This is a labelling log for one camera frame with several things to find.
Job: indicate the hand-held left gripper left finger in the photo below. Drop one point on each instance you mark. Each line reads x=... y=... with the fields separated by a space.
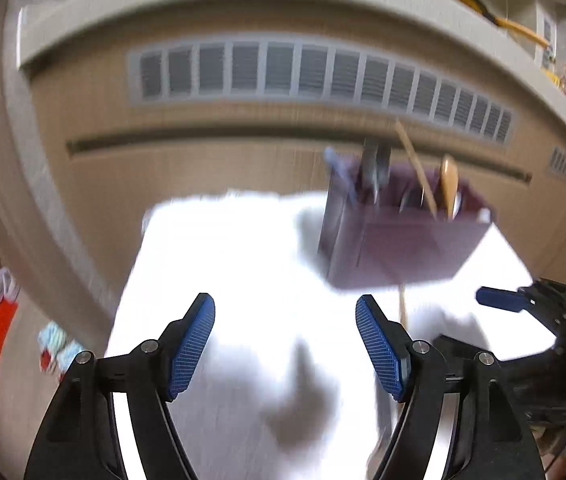
x=193 y=345

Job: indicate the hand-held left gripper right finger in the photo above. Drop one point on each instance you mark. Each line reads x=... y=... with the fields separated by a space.
x=378 y=350

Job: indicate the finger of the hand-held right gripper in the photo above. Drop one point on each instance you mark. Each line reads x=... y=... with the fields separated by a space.
x=500 y=299

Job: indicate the purple utensil holder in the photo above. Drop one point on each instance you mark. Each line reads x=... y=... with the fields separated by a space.
x=403 y=255

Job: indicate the wooden chopstick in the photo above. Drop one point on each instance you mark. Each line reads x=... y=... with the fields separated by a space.
x=415 y=165
x=403 y=305

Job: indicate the light blue plastic spoon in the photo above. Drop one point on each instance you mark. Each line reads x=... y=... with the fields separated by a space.
x=338 y=165

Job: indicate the colourful cloth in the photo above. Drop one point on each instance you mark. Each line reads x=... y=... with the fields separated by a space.
x=60 y=347

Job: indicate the small white vent grille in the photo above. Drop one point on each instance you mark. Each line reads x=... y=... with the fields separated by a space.
x=563 y=165

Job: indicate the dark metal utensil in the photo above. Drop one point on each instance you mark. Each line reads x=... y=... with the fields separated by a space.
x=374 y=165

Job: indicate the white and blue slippers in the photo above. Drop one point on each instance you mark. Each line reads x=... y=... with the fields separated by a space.
x=3 y=287

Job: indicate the long white vent grille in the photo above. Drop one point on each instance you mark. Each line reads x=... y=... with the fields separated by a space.
x=213 y=67

